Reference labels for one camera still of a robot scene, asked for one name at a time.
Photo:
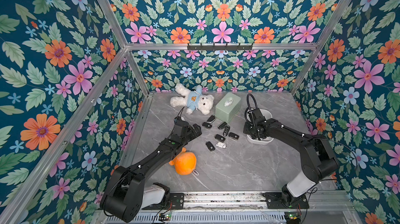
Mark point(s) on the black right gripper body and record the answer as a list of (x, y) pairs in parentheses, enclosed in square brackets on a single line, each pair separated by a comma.
[(251, 128)]

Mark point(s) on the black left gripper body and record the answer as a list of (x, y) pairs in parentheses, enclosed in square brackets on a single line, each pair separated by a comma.
[(189, 135)]

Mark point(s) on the black VW key front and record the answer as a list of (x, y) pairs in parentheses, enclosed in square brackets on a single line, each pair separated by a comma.
[(210, 146)]

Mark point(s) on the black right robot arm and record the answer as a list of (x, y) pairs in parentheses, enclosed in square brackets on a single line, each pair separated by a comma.
[(317, 157)]

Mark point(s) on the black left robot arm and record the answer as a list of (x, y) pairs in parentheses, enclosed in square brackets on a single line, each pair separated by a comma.
[(124, 195)]

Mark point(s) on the black silver flip key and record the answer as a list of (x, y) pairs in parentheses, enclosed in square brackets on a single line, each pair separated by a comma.
[(211, 119)]

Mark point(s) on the black chrome button key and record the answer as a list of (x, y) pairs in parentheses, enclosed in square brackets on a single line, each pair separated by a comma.
[(222, 125)]

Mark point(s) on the white key fob with tag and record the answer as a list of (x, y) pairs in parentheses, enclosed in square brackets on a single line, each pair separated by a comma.
[(221, 145)]

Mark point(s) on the black slim Porsche key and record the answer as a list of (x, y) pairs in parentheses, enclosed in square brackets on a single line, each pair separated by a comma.
[(226, 131)]

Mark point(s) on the green tissue box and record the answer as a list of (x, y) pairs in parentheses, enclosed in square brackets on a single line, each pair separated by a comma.
[(227, 107)]

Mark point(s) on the white teddy bear blue shirt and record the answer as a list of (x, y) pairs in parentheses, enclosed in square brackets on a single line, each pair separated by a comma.
[(192, 99)]

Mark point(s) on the orange plush toy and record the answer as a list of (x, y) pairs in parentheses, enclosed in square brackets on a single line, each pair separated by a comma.
[(184, 163)]

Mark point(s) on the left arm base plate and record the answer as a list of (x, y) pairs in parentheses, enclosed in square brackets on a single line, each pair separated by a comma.
[(173, 201)]

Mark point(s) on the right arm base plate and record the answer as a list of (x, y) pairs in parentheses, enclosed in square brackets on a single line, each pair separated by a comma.
[(279, 200)]

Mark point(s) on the black hook rail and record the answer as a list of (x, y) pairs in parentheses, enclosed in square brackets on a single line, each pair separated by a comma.
[(219, 47)]

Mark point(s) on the aluminium front rail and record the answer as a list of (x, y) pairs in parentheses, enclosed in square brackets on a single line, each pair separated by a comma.
[(230, 201)]

